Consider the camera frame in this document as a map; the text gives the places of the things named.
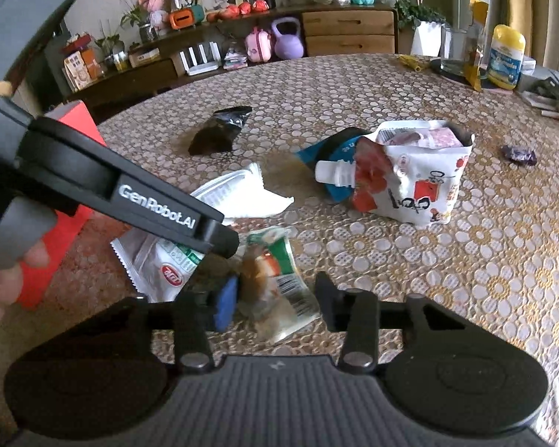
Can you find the purple kettlebell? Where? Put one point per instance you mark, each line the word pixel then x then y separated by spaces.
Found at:
pixel 288 42

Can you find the yellow standing pouch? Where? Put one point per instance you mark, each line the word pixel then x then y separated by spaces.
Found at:
pixel 476 42

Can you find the stack of booklets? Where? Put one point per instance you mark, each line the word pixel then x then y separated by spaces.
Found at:
pixel 235 59

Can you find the wooden TV cabinet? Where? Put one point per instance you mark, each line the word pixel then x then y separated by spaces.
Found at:
pixel 349 32

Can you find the small cardboard box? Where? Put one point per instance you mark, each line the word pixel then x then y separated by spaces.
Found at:
pixel 144 58

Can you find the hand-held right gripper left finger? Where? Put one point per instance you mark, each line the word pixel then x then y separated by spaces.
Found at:
pixel 226 302

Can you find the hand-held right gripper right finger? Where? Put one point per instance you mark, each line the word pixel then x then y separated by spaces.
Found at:
pixel 325 293

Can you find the white packet red oval label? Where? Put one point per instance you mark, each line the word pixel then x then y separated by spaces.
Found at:
pixel 158 265

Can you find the orange toy box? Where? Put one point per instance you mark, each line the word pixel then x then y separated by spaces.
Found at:
pixel 186 16

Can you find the white router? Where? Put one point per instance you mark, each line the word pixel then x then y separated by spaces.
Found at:
pixel 200 61

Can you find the glass jar with tray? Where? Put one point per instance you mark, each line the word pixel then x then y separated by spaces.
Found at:
pixel 442 74

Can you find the potted green plant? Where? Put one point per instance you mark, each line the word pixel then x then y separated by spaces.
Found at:
pixel 424 37

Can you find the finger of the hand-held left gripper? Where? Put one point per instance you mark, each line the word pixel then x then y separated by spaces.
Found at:
pixel 221 241

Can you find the black snack packet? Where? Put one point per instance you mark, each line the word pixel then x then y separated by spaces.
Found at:
pixel 219 132

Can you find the white snack packet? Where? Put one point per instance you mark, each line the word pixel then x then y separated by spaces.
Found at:
pixel 242 193

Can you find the purple candy wrapper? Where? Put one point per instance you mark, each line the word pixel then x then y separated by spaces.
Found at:
pixel 519 155

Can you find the red cardboard box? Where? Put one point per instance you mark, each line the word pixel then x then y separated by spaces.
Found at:
pixel 70 118

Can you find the yellow wrapper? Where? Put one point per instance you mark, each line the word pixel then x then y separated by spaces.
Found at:
pixel 414 62

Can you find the person's left hand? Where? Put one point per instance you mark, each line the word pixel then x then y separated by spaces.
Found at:
pixel 2 293

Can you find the yellow curtain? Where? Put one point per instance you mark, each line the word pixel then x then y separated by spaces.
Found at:
pixel 526 9

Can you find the clear snack packet green label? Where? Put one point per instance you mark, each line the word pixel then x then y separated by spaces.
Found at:
pixel 279 279

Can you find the orange white carton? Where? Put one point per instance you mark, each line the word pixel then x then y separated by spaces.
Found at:
pixel 81 70

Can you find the white red printed snack bag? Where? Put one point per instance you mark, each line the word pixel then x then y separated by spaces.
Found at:
pixel 419 181

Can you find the blue spouted pouch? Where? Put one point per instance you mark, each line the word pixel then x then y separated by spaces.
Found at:
pixel 335 158

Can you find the white canister yellow lid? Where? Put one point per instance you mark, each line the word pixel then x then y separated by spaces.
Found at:
pixel 506 58

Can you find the pink flower bouquet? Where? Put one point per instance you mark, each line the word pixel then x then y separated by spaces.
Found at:
pixel 153 7

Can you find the clear drinking glass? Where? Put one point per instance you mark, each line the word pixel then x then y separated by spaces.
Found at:
pixel 453 49

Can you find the red ornament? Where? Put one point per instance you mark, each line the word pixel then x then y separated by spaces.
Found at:
pixel 245 8
pixel 261 5
pixel 233 11

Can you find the red gift box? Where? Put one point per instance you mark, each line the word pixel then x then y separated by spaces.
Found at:
pixel 77 43

